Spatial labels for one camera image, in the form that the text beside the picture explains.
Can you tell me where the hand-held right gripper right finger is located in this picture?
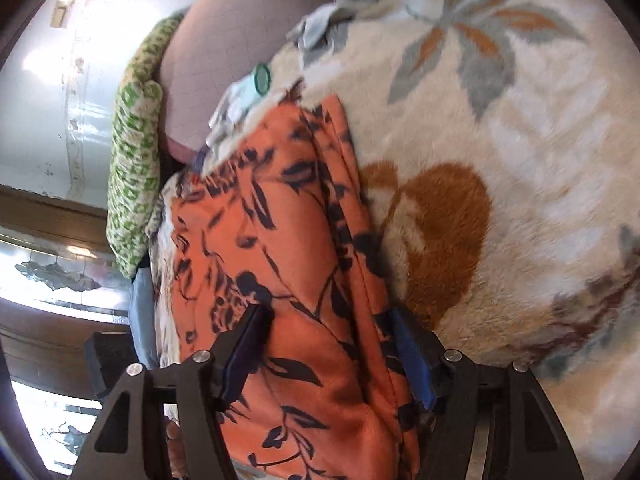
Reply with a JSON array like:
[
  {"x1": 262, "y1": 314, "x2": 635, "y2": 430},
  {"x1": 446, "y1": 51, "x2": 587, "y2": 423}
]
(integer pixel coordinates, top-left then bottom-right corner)
[{"x1": 391, "y1": 307, "x2": 586, "y2": 480}]

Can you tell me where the person's left hand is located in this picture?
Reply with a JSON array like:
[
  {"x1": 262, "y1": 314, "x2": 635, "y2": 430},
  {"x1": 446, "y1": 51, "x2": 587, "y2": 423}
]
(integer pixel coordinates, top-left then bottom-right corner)
[{"x1": 165, "y1": 417, "x2": 193, "y2": 480}]

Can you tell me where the orange floral garment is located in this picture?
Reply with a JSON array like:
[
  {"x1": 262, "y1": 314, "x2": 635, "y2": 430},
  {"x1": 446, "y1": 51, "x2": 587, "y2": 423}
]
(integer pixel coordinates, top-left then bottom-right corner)
[{"x1": 167, "y1": 94, "x2": 441, "y2": 480}]

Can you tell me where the green checkered pillow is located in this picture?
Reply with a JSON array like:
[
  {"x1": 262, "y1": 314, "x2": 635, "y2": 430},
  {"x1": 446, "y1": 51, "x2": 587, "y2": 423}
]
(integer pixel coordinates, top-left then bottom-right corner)
[{"x1": 106, "y1": 12, "x2": 186, "y2": 278}]

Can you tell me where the wooden window frame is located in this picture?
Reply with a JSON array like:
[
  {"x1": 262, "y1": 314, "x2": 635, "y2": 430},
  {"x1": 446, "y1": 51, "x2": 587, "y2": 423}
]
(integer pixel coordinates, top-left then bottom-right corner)
[{"x1": 0, "y1": 185, "x2": 132, "y2": 401}]

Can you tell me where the pink bed sheet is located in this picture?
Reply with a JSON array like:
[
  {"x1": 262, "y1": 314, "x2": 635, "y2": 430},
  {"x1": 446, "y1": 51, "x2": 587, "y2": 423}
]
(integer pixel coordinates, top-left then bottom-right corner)
[{"x1": 159, "y1": 0, "x2": 336, "y2": 166}]

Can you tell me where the patterned glass window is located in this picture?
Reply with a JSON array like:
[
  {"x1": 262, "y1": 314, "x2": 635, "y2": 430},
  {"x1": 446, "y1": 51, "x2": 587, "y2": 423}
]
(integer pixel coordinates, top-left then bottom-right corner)
[{"x1": 0, "y1": 227, "x2": 132, "y2": 318}]

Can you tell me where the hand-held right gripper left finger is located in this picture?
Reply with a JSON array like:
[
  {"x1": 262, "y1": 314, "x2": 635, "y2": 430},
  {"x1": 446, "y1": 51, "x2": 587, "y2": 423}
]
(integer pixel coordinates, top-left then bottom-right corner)
[{"x1": 72, "y1": 304, "x2": 273, "y2": 480}]

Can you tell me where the beige leaf print blanket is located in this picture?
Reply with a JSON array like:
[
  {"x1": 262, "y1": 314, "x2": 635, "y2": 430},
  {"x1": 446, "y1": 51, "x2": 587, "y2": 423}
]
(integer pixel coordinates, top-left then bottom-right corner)
[{"x1": 145, "y1": 0, "x2": 640, "y2": 480}]

